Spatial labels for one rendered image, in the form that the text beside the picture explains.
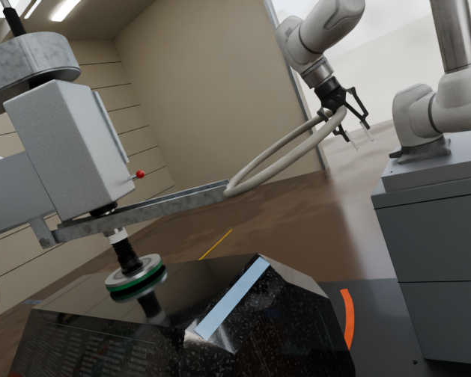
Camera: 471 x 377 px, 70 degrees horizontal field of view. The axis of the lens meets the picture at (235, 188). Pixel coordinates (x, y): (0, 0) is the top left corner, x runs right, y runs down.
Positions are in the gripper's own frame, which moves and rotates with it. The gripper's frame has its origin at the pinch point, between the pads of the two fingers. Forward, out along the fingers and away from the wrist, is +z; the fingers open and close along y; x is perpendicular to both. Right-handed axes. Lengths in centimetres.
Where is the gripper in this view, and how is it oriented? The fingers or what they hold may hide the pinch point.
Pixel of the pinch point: (359, 136)
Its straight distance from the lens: 113.1
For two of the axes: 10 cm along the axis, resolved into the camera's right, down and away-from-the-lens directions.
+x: -2.6, 3.5, -9.0
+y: -7.6, 5.0, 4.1
